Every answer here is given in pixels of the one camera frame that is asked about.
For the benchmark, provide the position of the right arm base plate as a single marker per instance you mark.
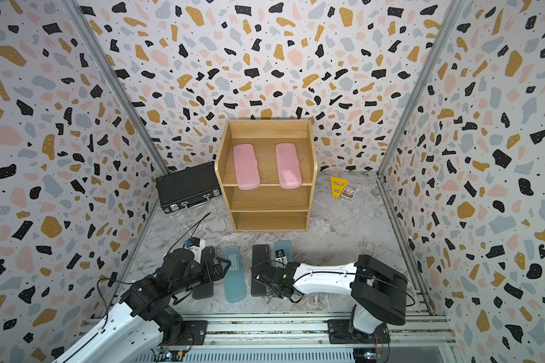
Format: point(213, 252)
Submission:
point(341, 331)

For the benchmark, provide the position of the black pencil case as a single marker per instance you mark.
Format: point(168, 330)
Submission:
point(205, 291)
point(260, 254)

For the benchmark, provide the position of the left black pencil case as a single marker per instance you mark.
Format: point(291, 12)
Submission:
point(205, 291)

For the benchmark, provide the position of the middle black pencil case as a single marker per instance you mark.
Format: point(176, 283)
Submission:
point(260, 254)

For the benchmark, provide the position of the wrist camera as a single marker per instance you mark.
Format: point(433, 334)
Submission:
point(196, 245)
point(282, 260)

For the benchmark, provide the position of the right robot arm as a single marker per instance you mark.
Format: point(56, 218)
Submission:
point(379, 290)

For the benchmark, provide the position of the small card box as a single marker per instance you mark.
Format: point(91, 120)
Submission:
point(349, 192)

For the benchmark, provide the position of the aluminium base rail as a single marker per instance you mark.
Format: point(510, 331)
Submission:
point(300, 336)

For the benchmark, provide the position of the teal pencil case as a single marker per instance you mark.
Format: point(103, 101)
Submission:
point(234, 280)
point(283, 247)

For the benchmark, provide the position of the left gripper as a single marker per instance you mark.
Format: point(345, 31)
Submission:
point(219, 274)

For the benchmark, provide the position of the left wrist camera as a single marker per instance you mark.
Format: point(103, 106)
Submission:
point(196, 245)

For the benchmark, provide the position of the black briefcase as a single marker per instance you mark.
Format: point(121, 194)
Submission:
point(188, 188)

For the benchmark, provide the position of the pink pencil case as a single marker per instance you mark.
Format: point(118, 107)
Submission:
point(288, 166)
point(246, 169)

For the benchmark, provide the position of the yellow triangular packet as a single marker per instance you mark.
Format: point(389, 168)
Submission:
point(338, 185)

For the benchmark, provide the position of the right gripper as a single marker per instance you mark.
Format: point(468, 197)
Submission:
point(272, 293)

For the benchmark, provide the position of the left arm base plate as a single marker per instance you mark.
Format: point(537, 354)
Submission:
point(186, 333)

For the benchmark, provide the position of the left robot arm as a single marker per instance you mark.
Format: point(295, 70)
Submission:
point(143, 319)

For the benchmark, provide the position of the wooden three-tier shelf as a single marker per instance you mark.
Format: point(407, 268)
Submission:
point(268, 207)

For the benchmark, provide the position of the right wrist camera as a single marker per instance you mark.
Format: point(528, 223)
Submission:
point(282, 260)

